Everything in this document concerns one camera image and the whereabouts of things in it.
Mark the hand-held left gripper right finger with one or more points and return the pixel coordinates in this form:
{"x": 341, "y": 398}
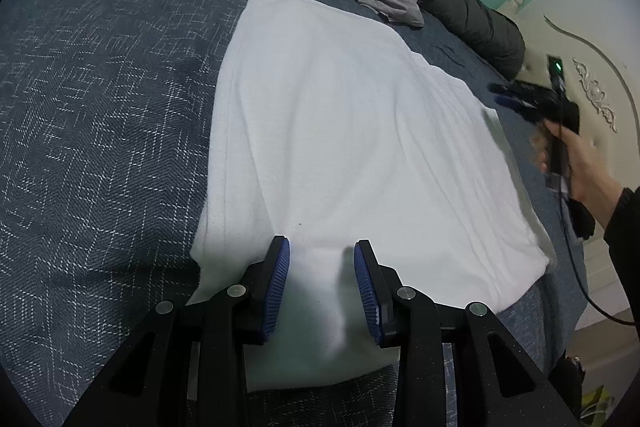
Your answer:
{"x": 365, "y": 292}

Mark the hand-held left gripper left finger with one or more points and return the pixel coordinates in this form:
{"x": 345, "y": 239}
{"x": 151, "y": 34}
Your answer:
{"x": 280, "y": 287}

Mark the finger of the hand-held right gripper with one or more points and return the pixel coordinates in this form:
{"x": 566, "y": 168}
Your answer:
{"x": 520, "y": 107}
{"x": 515, "y": 90}

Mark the white long-sleeve shirt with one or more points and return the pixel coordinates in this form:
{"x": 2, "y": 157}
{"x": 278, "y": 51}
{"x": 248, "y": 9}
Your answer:
{"x": 350, "y": 132}

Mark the person's right hand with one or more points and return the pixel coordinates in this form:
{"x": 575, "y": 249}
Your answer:
{"x": 590, "y": 172}

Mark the cream tufted headboard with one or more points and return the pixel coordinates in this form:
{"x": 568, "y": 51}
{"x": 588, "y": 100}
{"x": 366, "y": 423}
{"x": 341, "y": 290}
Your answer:
{"x": 600, "y": 32}

